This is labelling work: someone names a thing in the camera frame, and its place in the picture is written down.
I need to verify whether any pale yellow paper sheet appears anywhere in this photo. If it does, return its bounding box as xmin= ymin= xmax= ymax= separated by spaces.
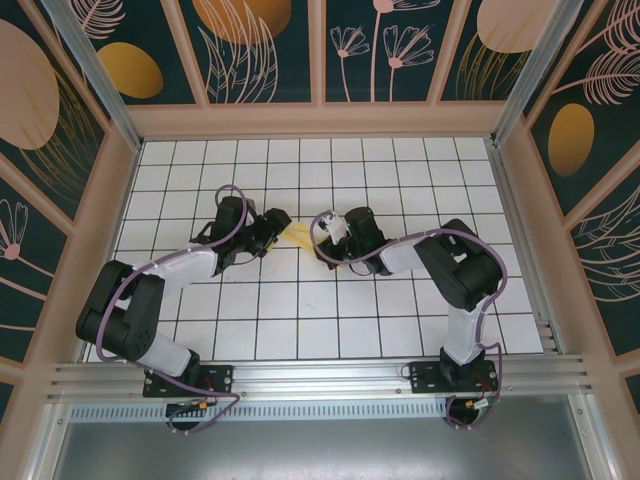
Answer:
xmin=272 ymin=222 xmax=346 ymax=271

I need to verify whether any grey metal sheet panel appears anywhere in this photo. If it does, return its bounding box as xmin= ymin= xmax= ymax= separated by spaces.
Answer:
xmin=49 ymin=419 xmax=601 ymax=480

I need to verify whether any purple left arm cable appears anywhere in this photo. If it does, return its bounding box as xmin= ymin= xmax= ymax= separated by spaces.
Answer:
xmin=97 ymin=183 xmax=261 ymax=437

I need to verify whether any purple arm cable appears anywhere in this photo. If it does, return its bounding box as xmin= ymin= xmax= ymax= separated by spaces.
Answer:
xmin=97 ymin=183 xmax=261 ymax=437
xmin=309 ymin=212 xmax=509 ymax=432

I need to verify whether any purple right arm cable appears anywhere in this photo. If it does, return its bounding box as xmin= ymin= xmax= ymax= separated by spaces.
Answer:
xmin=309 ymin=212 xmax=509 ymax=432

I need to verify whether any long aluminium mounting rail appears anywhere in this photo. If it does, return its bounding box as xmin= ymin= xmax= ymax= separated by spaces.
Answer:
xmin=47 ymin=354 xmax=599 ymax=401

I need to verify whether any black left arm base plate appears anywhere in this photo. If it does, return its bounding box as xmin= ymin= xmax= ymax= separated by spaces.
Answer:
xmin=143 ymin=363 xmax=235 ymax=399

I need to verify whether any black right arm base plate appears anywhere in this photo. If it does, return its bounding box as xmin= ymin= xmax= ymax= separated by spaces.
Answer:
xmin=408 ymin=360 xmax=500 ymax=395

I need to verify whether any aluminium side rail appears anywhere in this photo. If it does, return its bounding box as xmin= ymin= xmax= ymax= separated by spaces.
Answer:
xmin=487 ymin=142 xmax=569 ymax=354

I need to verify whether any slotted grey cable duct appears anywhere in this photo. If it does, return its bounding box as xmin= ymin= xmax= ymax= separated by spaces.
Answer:
xmin=69 ymin=403 xmax=451 ymax=422

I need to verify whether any aluminium corner post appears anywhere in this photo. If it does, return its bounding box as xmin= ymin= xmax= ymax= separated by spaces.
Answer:
xmin=39 ymin=0 xmax=144 ymax=151
xmin=489 ymin=0 xmax=586 ymax=146

